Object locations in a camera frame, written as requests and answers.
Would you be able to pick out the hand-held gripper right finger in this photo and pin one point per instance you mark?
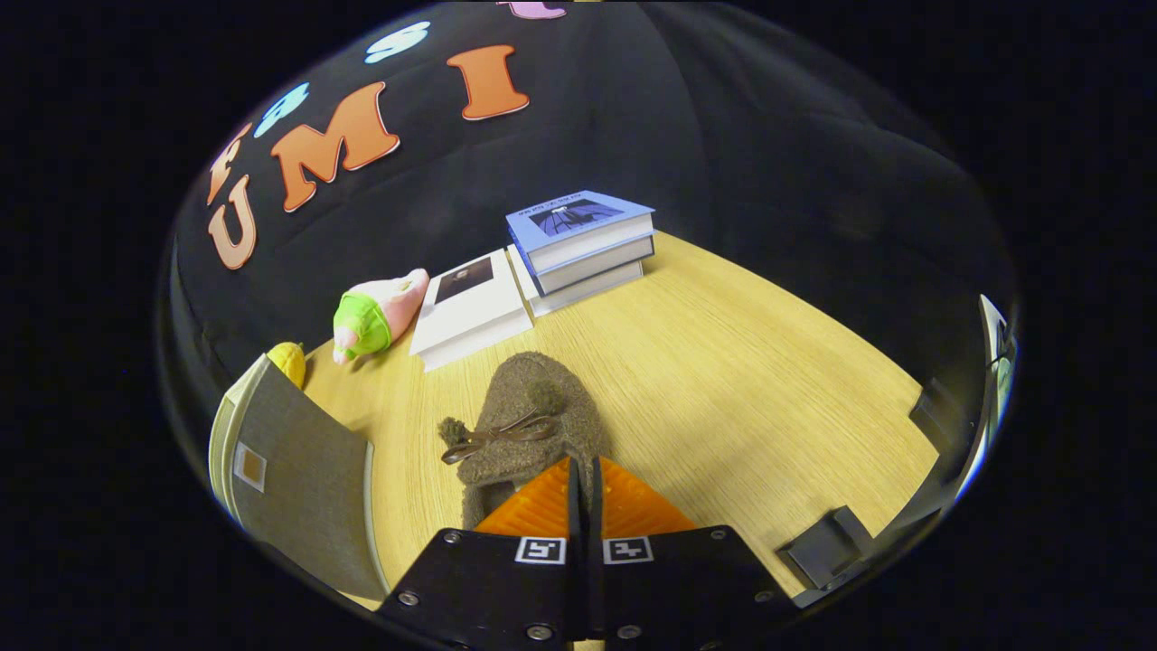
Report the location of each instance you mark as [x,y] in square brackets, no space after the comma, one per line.
[597,520]

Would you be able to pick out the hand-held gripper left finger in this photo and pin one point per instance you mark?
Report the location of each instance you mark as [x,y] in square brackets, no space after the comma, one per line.
[573,515]

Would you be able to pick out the brown fuzzy slipper shoe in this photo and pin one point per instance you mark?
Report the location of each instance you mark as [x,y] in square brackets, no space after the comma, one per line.
[542,398]

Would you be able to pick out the grey fabric storage box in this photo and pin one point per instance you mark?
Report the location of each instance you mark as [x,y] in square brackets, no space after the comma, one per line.
[307,488]

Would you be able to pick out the dark grey block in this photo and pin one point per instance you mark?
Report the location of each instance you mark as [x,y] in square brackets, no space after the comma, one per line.
[827,547]

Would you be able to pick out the blue edged book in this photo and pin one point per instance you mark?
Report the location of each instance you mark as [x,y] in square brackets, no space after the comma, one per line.
[606,267]

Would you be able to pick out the pink and green plush toy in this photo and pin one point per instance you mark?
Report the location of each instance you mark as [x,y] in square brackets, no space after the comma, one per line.
[375,316]

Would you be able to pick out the blue cover book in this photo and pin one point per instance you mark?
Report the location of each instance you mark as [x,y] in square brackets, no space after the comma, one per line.
[578,217]

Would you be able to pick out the yellow plush toy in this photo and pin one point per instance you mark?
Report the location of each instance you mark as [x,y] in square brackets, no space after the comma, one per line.
[289,362]

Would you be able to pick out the black backdrop cloth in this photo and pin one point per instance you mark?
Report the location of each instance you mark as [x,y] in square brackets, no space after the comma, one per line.
[723,136]

